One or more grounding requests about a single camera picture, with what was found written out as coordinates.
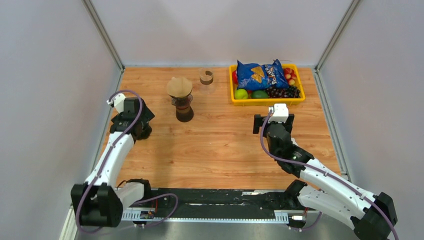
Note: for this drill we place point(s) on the red-black coffee carafe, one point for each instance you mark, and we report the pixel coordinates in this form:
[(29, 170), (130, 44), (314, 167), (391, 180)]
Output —
[(183, 110)]

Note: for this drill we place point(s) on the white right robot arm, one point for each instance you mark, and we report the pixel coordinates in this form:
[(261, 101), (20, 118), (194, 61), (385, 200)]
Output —
[(331, 188)]

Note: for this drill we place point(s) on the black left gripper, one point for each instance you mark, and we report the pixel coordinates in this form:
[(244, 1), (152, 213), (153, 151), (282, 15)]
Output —
[(146, 115)]

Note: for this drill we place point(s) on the dark purple grape bunch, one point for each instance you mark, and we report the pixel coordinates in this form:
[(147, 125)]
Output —
[(278, 93)]

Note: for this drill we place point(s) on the red-yellow small fruits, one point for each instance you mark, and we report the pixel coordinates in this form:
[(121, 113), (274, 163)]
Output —
[(290, 75)]

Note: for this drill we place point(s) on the blue chips bag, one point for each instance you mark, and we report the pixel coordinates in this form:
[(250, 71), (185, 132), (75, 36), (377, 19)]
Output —
[(254, 76)]

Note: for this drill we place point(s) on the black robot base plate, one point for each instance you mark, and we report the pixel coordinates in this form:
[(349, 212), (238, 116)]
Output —
[(215, 205)]

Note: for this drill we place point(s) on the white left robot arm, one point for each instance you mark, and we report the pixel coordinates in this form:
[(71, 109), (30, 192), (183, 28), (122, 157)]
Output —
[(109, 172)]

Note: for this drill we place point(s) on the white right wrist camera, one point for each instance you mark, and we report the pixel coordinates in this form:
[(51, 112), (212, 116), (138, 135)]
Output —
[(279, 113)]

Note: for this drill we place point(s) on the aluminium frame rail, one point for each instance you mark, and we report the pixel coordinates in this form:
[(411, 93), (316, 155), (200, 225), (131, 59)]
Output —
[(102, 206)]

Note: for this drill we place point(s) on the red fruit in bin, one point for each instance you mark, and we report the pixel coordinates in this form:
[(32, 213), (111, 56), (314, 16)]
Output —
[(234, 77)]

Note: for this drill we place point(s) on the dark green lime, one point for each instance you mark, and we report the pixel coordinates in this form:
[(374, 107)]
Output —
[(259, 94)]

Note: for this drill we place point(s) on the brown paper coffee filter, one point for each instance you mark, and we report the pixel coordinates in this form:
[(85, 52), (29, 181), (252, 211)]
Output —
[(179, 87)]

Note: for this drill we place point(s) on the clear glass with brown sleeve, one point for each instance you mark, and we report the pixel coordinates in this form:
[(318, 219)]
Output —
[(206, 78)]

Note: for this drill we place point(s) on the yellow plastic bin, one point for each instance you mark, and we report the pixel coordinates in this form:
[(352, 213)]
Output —
[(267, 101)]

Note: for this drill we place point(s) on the yellow-green lime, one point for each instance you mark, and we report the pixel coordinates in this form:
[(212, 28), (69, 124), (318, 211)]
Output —
[(241, 94)]

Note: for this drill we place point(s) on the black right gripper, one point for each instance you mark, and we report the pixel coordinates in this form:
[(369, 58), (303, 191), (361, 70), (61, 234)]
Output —
[(287, 126)]

